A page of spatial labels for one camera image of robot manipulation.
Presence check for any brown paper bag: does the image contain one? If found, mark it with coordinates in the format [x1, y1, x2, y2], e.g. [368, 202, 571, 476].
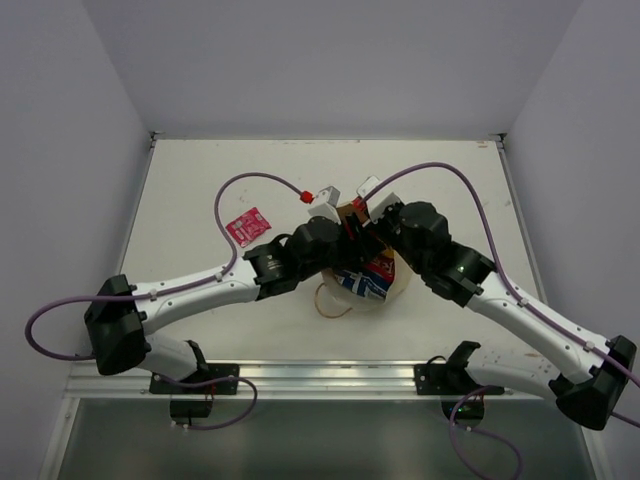
[313, 199, 415, 320]

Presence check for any small pink snack packet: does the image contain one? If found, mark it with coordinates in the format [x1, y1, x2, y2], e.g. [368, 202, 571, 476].
[225, 207, 271, 248]

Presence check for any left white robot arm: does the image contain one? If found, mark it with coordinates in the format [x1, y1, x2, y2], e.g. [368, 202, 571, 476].
[84, 215, 385, 393]

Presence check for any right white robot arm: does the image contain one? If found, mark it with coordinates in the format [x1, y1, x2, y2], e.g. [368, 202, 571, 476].
[371, 200, 637, 431]

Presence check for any large red snack bag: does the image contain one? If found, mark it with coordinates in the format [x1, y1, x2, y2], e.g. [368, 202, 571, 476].
[363, 249, 396, 283]

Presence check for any blue white snack bag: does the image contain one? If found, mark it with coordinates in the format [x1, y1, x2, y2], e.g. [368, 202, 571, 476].
[333, 270, 392, 301]

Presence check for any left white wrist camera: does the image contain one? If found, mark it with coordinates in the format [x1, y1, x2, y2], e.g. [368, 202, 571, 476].
[307, 186, 341, 223]

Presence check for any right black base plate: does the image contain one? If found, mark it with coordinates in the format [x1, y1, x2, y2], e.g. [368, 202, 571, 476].
[413, 355, 482, 396]

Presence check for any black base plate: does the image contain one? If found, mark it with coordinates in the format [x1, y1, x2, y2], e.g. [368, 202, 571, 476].
[413, 355, 482, 396]
[149, 362, 240, 396]

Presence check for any aluminium mounting rail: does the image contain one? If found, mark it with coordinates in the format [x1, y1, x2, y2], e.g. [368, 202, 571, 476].
[62, 357, 551, 401]

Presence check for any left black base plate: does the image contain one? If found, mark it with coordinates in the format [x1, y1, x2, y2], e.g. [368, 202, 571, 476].
[149, 362, 240, 396]

